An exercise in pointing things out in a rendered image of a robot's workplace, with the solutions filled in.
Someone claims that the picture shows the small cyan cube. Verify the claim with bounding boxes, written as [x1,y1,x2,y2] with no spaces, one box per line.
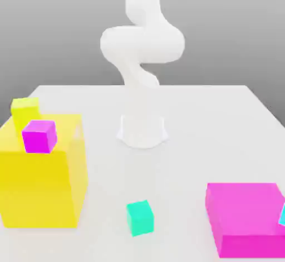
[278,203,285,227]

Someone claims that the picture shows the small teal cube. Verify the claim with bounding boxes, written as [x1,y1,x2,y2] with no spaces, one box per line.
[126,200,155,238]

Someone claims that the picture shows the small magenta cube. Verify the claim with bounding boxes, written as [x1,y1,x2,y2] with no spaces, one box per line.
[21,120,58,154]

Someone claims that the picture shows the small yellow-green cube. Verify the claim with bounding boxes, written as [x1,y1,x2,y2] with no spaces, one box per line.
[10,97,42,139]

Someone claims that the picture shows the large yellow box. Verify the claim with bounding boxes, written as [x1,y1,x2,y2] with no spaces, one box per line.
[0,113,89,229]

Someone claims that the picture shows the large pink box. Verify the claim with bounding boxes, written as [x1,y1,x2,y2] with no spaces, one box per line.
[205,182,285,259]

